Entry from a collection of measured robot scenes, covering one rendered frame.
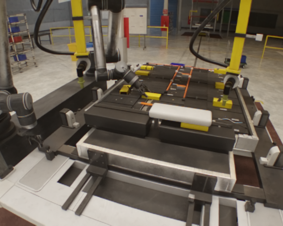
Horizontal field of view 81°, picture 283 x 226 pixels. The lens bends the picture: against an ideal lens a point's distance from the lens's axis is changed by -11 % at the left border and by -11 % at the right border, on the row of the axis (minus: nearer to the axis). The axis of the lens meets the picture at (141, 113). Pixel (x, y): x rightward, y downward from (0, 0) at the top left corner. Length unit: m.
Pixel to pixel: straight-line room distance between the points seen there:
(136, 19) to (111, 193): 8.90
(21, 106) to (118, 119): 0.58
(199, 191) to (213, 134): 0.31
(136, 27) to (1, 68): 8.55
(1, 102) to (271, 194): 1.59
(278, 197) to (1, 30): 1.79
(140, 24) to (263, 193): 8.98
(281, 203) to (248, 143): 0.41
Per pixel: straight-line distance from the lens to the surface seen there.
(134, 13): 9.57
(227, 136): 1.08
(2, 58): 1.35
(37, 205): 1.13
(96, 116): 1.20
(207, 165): 1.03
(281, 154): 1.31
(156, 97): 1.60
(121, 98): 1.62
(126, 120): 1.11
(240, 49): 1.11
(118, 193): 1.14
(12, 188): 1.29
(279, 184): 1.28
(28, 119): 1.27
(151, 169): 1.02
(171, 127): 1.06
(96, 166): 1.15
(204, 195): 1.04
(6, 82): 1.40
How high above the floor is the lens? 1.68
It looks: 29 degrees down
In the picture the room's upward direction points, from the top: straight up
